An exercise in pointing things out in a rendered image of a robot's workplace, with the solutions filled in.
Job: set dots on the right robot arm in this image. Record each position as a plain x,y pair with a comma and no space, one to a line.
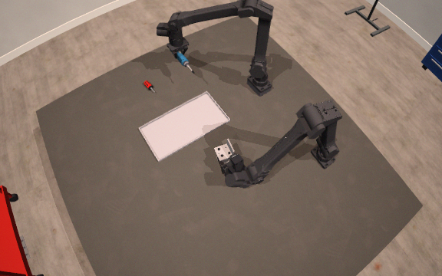
245,8

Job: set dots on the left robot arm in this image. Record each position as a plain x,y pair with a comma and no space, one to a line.
316,117

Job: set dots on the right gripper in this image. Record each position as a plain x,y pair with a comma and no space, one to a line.
178,45

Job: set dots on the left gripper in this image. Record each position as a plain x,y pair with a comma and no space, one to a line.
224,167

